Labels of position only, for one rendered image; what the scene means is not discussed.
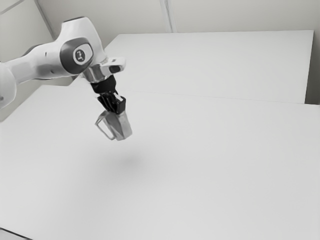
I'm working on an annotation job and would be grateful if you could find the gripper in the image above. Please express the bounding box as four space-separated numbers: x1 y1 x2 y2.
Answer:
90 75 127 115

